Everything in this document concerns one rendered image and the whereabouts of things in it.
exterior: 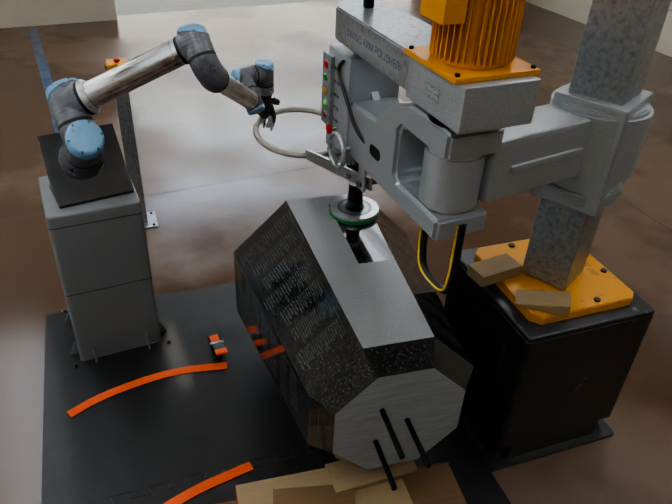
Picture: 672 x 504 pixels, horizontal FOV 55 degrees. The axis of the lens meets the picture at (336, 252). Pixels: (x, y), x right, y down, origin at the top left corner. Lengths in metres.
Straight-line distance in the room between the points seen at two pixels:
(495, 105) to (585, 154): 0.62
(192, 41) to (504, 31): 1.32
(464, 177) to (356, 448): 1.03
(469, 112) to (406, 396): 0.99
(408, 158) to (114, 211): 1.39
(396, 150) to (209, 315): 1.76
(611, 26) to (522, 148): 0.49
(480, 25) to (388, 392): 1.18
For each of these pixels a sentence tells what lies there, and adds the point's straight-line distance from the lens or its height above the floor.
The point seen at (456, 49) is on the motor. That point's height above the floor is 1.80.
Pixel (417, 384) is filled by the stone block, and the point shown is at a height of 0.74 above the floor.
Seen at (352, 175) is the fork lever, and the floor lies 1.10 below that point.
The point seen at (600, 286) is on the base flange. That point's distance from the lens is 2.81.
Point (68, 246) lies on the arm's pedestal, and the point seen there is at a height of 0.69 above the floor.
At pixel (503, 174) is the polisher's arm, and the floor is 1.40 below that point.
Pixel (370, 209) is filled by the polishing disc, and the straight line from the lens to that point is 2.80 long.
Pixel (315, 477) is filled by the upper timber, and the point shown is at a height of 0.22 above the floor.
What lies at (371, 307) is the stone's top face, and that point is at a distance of 2.30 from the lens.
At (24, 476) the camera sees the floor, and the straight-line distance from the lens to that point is 3.09.
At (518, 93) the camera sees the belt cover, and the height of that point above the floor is 1.71.
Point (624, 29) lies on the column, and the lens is 2.31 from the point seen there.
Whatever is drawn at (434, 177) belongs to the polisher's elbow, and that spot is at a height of 1.41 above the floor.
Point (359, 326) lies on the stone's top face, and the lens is 2.22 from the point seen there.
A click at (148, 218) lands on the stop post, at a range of 4.48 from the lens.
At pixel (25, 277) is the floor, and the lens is 4.15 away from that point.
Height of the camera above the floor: 2.33
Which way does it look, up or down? 35 degrees down
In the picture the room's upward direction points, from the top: 3 degrees clockwise
